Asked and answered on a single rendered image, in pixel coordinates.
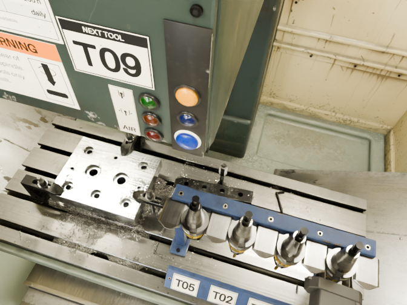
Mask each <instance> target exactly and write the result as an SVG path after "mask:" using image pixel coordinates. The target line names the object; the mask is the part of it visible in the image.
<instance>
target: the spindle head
mask: <svg viewBox="0 0 407 305"><path fill-rule="evenodd" d="M48 1H49V3H50V7H51V9H52V12H53V14H54V17H55V20H56V23H57V25H58V28H59V31H60V33H61V29H60V27H59V24H58V21H57V19H56V15H57V16H62V17H66V18H71V19H75V20H79V21H84V22H89V23H92V24H97V25H102V26H106V27H111V28H116V29H119V30H124V31H129V32H132V33H137V34H142V35H146V36H149V39H150V49H151V60H152V65H153V76H154V86H155V90H152V89H149V88H144V87H140V86H137V85H132V84H128V83H125V82H120V81H117V80H113V79H108V78H105V77H100V76H96V75H93V74H88V73H84V72H81V71H76V70H75V69H74V66H73V63H72V61H71V57H70V55H69V52H68V49H67V46H66V44H65V41H64V38H63V35H62V33H61V36H62V39H63V41H64V44H60V43H56V42H52V41H47V40H43V39H39V38H34V37H31V36H26V35H23V34H19V33H14V32H10V31H6V30H1V29H0V32H3V33H8V34H13V35H16V36H20V37H24V38H29V39H33V40H36V41H41V42H46V43H49V44H54V45H55V46H56V48H57V51H58V53H59V56H60V58H61V61H62V64H63V66H64V68H65V71H66V74H67V76H68V79H69V81H70V84H71V87H72V89H73V92H74V95H75V96H76V99H77V102H78V104H79V107H80V110H79V109H75V108H72V107H67V106H64V105H60V104H57V103H53V102H49V101H46V100H42V99H37V98H34V97H30V96H26V95H23V94H19V93H15V92H12V91H7V90H3V89H0V98H2V99H7V100H10V101H14V102H17V103H22V104H25V105H29V106H32V107H36V108H40V109H43V110H47V111H51V112H54V113H58V114H62V115H65V116H70V117H74V118H77V119H81V120H84V121H87V122H92V123H96V124H99V125H103V126H107V127H110V128H114V129H117V130H120V128H119V124H118V121H117V117H116V113H115V110H114V106H113V101H112V98H111V94H110V90H109V87H108V84H109V85H114V86H117V87H121V88H126V89H129V90H132V91H133V97H134V103H135V107H136V112H137V119H138V122H139V128H140V132H141V136H144V137H145V135H144V130H145V129H146V128H153V127H150V126H148V125H146V124H145V123H143V121H142V119H141V115H142V113H143V112H146V111H150V110H146V109H145V108H143V107H142V106H141V105H140V104H139V102H138V96H139V95H140V94H141V93H149V94H152V95H153V96H155V97H156V98H157V99H158V101H159V103H160V107H159V109H158V110H156V111H150V112H152V113H155V114H157V115H158V116H159V117H160V119H161V121H162V124H161V126H159V127H157V128H154V129H157V130H158V131H160V132H161V133H162V135H163V137H164V138H163V140H162V141H161V142H166V143H170V144H172V138H171V122H170V104H169V95H168V78H167V61H166V52H165V35H164V19H169V20H172V21H177V22H183V23H186V24H191V25H196V26H200V27H205V28H210V29H213V32H212V34H213V35H212V45H211V63H210V81H209V88H208V105H207V123H206V133H205V151H204V152H205V153H208V152H209V149H210V146H211V144H212V143H213V142H214V139H215V136H216V133H217V130H218V128H219V125H220V121H221V120H222V116H223V113H224V111H225V108H226V105H227V103H228V99H229V97H230V94H231V91H232V89H233V86H234V83H235V80H236V77H237V74H238V72H239V69H240V66H241V63H242V61H243V57H244V55H245V52H246V50H247V46H248V44H249V41H250V38H251V35H252V33H253V30H254V27H255V24H256V21H257V18H258V16H259V13H260V10H261V8H262V4H263V2H264V0H48Z"/></svg>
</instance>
